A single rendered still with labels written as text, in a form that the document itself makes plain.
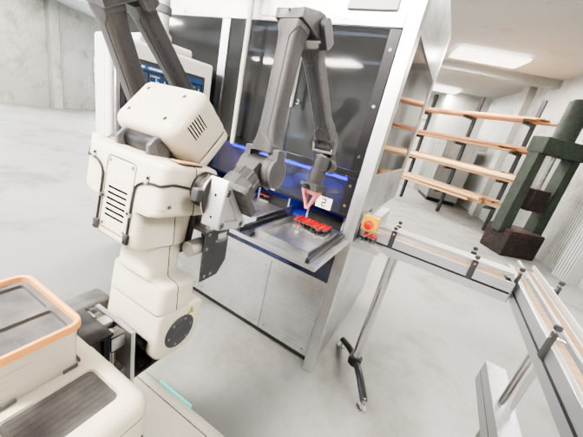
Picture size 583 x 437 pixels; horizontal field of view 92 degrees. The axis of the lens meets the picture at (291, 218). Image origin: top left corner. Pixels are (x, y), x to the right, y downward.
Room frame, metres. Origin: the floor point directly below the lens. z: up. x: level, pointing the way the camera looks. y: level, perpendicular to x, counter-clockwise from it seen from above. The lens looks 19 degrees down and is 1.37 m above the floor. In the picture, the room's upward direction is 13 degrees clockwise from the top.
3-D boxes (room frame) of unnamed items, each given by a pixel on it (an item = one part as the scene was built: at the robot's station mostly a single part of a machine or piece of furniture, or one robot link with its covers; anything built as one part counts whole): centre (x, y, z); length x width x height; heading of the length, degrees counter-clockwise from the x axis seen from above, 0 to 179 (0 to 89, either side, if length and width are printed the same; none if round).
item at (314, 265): (1.31, 0.08, 0.87); 0.70 x 0.48 x 0.02; 64
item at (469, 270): (1.29, -0.70, 0.92); 0.69 x 0.15 x 0.16; 64
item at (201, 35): (1.86, 0.82, 1.51); 0.49 x 0.01 x 0.59; 64
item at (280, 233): (1.19, -0.05, 0.90); 0.34 x 0.26 x 0.04; 153
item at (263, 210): (1.44, 0.20, 0.90); 0.34 x 0.26 x 0.04; 154
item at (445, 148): (9.00, -4.39, 0.90); 1.40 x 1.08 x 1.81; 171
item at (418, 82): (1.74, -0.52, 1.51); 0.85 x 0.01 x 0.59; 154
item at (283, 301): (2.19, 0.39, 0.44); 2.06 x 1.00 x 0.88; 64
